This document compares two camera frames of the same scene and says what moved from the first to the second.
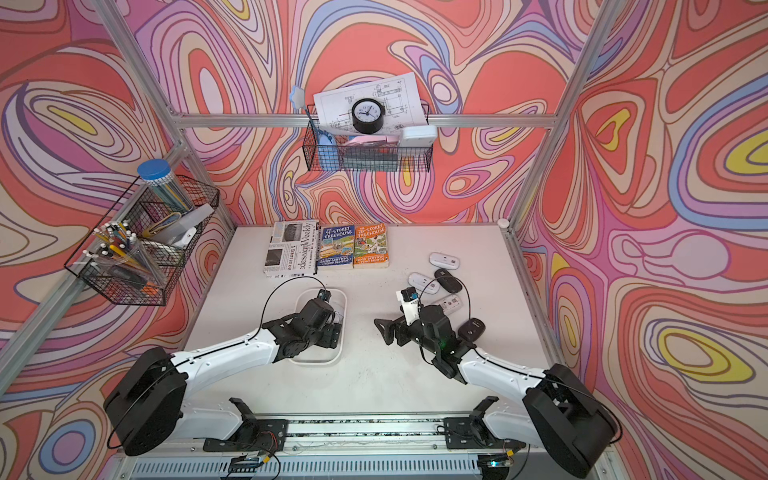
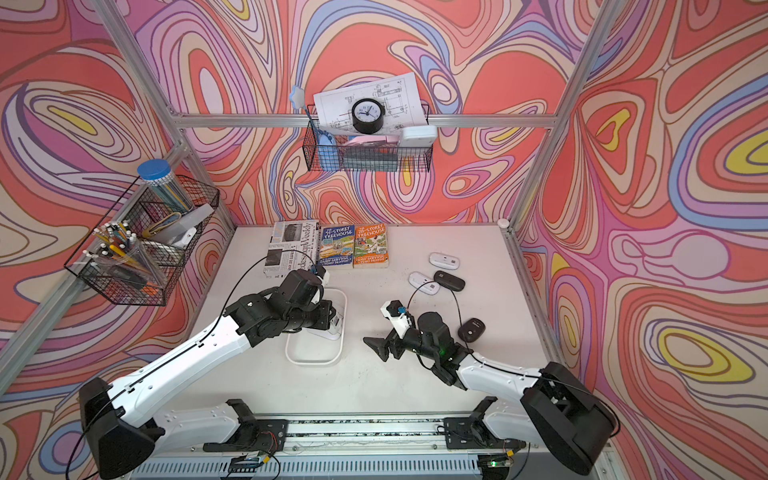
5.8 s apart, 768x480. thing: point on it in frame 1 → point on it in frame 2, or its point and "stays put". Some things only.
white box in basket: [418, 136] stays put
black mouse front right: [472, 329] stays put
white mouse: [424, 283] stays put
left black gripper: [332, 334] → [327, 310]
